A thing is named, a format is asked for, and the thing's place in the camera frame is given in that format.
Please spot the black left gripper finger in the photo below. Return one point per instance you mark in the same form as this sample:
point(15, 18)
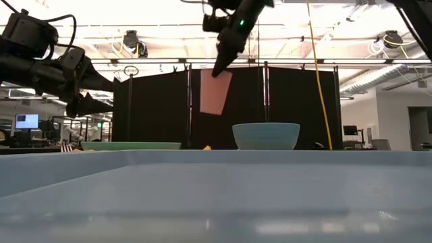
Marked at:
point(98, 81)
point(87, 105)

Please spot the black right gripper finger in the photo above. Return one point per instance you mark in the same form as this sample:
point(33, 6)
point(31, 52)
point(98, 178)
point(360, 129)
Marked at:
point(224, 60)

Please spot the pink ribbed cup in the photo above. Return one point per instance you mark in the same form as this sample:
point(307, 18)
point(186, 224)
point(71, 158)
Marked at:
point(212, 98)

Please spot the teal plate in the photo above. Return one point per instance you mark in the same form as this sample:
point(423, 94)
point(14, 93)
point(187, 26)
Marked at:
point(135, 146)

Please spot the light blue bowl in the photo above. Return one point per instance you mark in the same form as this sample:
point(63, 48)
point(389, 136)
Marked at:
point(266, 136)

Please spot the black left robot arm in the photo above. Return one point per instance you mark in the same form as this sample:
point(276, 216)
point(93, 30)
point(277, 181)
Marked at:
point(20, 67)

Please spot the blue plastic tray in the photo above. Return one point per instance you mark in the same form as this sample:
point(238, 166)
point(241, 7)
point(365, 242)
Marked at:
point(216, 189)

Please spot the background robot workstation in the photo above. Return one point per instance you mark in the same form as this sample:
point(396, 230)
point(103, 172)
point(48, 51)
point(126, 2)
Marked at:
point(72, 133)

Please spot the lit computer monitor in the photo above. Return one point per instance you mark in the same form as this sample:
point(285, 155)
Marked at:
point(27, 121)

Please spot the black partition screen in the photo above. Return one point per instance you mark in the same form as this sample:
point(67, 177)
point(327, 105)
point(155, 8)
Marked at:
point(158, 108)

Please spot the small dark monitor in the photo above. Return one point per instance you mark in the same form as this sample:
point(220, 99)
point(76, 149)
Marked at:
point(350, 130)

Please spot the grey box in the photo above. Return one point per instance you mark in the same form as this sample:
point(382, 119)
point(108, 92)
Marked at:
point(381, 145)

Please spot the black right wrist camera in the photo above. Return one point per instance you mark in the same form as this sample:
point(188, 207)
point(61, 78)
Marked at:
point(214, 23)

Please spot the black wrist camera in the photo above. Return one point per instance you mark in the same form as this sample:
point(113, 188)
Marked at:
point(214, 23)
point(28, 33)

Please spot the long white ceiling rail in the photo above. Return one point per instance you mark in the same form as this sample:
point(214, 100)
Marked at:
point(287, 61)

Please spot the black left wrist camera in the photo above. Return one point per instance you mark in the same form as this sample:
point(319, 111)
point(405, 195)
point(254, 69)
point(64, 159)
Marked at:
point(28, 33)

